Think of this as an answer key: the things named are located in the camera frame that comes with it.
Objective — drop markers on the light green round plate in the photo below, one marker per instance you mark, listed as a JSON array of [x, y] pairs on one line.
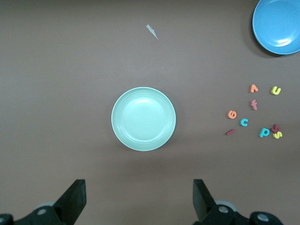
[[143, 118]]

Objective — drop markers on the brown table cover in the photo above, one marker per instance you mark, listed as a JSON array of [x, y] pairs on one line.
[[70, 70]]

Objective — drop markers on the yellow foam letter s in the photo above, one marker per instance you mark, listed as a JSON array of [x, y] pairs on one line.
[[277, 135]]

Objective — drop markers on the red foam letter f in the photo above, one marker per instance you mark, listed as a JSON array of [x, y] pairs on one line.
[[254, 105]]

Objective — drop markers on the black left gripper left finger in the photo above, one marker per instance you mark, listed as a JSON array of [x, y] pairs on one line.
[[58, 211]]

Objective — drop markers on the dark red foam letter l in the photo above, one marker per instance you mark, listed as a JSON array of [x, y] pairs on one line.
[[230, 132]]

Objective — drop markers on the teal foam letter c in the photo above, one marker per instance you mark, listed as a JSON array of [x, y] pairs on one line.
[[241, 122]]

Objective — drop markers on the blue round plate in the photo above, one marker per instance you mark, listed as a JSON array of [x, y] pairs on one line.
[[279, 25]]

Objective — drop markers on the yellow foam letter u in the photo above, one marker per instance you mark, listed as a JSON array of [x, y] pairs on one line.
[[273, 91]]

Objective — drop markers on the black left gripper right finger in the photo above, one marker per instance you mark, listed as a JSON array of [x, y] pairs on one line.
[[211, 211]]

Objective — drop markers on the dark red foam letter x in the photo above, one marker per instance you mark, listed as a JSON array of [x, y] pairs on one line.
[[274, 128]]

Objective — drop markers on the orange foam letter e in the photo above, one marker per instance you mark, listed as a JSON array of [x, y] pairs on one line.
[[229, 115]]

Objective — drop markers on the orange foam letter v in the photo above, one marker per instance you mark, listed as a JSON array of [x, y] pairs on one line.
[[251, 89]]

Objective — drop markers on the small white paper scrap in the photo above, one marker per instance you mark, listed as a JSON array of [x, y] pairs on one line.
[[150, 28]]

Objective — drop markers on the teal foam letter p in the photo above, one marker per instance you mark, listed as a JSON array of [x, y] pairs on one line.
[[261, 134]]

